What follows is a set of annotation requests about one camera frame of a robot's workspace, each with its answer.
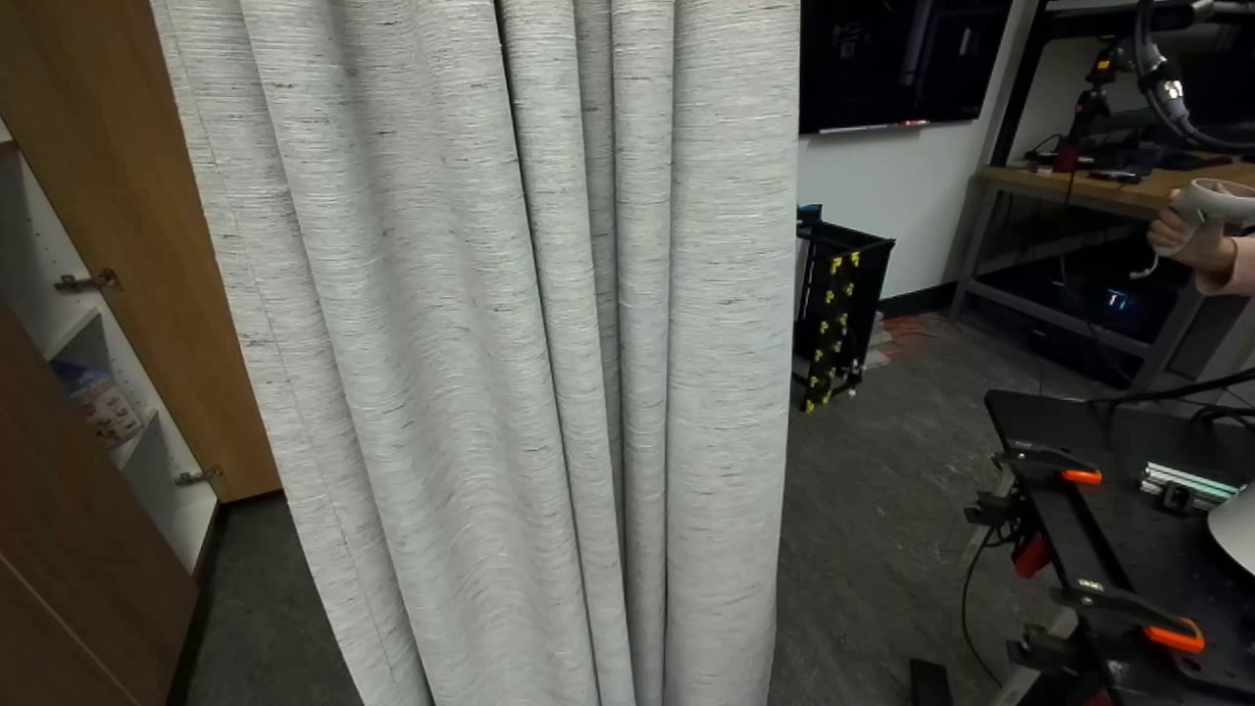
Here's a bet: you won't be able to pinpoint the person hand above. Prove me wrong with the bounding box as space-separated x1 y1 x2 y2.
1148 211 1237 280

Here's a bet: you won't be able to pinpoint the light grey fabric curtain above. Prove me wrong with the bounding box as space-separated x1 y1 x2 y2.
151 0 800 706

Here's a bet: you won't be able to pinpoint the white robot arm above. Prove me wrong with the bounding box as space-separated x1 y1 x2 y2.
1210 485 1255 577

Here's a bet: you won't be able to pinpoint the white vr controller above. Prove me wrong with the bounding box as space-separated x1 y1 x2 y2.
1173 177 1255 226

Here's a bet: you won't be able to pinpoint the black crate yellow marks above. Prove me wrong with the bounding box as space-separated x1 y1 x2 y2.
793 207 894 412

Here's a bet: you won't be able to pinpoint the wooden cabinet door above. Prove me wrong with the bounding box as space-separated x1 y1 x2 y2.
0 310 196 706
0 0 277 504

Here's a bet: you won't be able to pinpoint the white cabinet shelf unit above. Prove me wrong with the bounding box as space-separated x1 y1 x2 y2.
0 136 217 569

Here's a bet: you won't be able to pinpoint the lower wooden cabinet door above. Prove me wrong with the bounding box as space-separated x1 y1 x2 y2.
0 310 196 706

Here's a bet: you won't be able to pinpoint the wooden workbench with metal frame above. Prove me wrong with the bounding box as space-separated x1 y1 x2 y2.
948 0 1204 389

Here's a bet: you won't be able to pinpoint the upper orange handled clamp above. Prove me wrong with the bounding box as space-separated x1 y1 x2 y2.
1003 447 1108 489

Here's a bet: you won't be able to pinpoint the orange handled clamp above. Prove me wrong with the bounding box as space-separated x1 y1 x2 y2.
1003 447 1108 489
1064 577 1210 657

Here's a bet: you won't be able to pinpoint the lower orange handled clamp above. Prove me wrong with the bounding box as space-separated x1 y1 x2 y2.
1064 577 1210 657

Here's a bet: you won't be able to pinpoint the black wall monitor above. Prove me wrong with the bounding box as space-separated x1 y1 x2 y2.
800 0 1013 136

